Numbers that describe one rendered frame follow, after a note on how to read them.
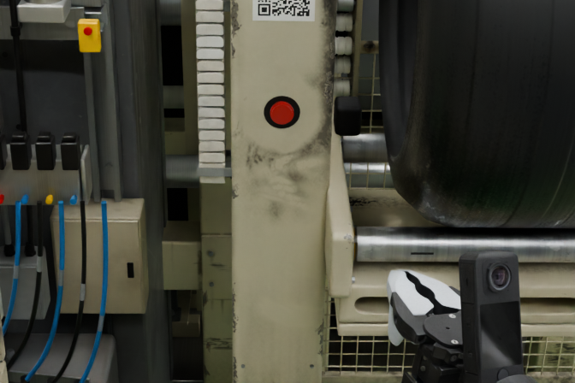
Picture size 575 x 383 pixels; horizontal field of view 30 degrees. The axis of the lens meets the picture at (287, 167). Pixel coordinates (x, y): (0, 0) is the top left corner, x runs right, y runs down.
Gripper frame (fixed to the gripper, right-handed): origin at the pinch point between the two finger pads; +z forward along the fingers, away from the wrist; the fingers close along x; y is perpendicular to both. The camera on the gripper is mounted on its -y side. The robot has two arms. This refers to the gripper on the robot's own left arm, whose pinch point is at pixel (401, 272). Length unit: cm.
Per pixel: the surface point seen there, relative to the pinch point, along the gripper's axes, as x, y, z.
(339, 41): 28, 2, 72
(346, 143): 23, 12, 54
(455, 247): 23.4, 12.4, 23.5
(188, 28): 18, 14, 114
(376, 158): 27, 13, 52
